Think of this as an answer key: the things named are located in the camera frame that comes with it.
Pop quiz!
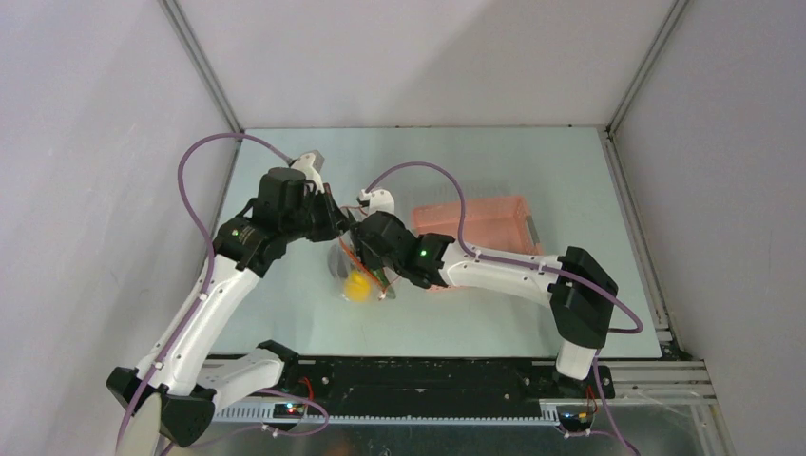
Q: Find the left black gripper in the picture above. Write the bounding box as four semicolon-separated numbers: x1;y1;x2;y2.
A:
281;182;351;242

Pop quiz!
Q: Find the clear zip bag orange zipper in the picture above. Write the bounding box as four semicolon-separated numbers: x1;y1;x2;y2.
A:
327;231;399;303

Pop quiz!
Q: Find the yellow mango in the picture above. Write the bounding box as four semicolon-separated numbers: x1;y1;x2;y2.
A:
342;270;373;303

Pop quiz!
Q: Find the pink plastic basket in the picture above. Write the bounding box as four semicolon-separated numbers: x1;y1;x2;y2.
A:
411;196;545;256

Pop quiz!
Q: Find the green cucumber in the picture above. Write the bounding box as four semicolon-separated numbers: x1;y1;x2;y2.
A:
371;269;396;300

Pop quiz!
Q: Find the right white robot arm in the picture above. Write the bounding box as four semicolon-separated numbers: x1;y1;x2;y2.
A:
350;211;618;397

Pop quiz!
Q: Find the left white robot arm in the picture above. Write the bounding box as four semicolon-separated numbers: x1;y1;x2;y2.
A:
106;161;347;447

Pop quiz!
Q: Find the left green circuit board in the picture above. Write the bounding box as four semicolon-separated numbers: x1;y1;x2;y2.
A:
272;402;307;420

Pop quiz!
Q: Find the green circuit board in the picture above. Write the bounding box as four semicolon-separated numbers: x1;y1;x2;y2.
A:
557;412;594;434
272;402;307;420

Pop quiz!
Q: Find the right green circuit board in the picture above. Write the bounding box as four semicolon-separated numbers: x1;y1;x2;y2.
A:
557;412;594;434

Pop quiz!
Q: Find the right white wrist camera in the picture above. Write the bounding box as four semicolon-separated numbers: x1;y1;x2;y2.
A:
356;188;395;216

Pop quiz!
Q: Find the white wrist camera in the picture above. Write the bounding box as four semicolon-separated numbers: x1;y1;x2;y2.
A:
356;188;395;216
289;150;325;194

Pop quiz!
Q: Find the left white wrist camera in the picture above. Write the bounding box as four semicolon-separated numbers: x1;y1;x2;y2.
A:
289;150;325;194

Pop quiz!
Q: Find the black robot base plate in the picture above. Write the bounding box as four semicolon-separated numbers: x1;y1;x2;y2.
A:
239;355;615;420

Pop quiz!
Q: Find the grey slotted cable duct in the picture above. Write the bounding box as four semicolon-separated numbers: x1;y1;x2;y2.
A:
214;401;562;427

